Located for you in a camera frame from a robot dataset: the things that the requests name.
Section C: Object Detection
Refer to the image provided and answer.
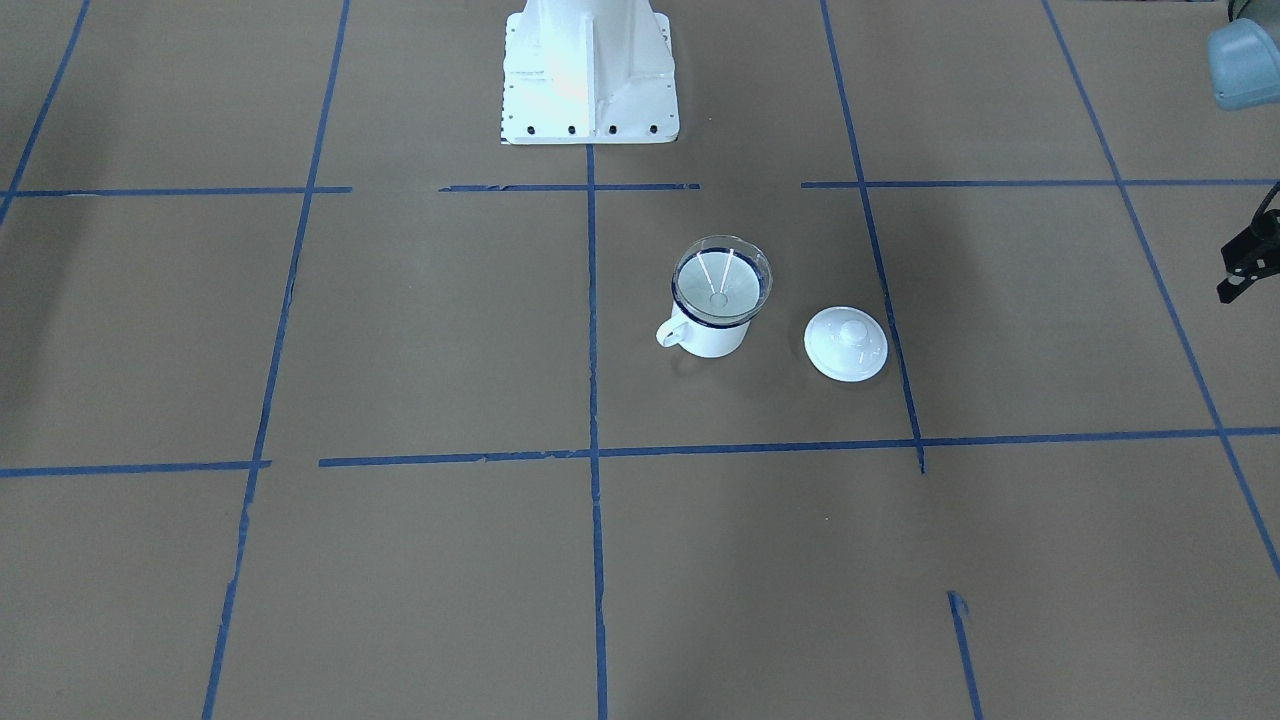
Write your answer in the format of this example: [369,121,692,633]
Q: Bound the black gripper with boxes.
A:
[1216,209,1279,304]

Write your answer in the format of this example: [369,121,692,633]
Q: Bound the white enamel mug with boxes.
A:
[657,245,771,359]

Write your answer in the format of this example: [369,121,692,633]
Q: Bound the white enamel mug lid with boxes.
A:
[803,306,890,383]

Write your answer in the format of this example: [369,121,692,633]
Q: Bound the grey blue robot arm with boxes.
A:
[1207,1,1279,304]

